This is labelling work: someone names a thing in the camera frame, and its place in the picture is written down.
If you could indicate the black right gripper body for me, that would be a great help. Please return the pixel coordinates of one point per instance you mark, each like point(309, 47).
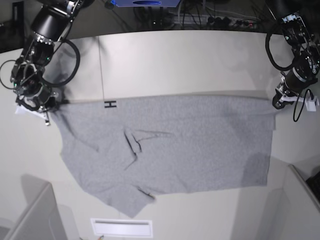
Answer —
point(46, 99)

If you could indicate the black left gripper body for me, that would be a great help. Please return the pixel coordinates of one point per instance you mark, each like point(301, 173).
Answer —
point(288, 87)

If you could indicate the grey T-shirt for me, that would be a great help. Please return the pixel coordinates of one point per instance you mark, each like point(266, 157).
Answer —
point(126, 152)

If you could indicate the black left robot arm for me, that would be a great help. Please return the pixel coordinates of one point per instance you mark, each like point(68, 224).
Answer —
point(305, 66)

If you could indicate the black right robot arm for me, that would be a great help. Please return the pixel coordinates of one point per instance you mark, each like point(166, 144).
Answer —
point(51, 26)

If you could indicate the black keyboard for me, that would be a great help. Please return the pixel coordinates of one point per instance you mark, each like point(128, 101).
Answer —
point(313, 186)

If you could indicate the white side desk right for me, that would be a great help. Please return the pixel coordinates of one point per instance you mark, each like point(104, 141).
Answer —
point(298, 190)

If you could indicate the blue box under table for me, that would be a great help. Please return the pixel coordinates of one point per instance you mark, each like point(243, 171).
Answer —
point(145, 3)

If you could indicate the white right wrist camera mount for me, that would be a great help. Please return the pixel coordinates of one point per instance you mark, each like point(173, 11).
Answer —
point(20, 110)

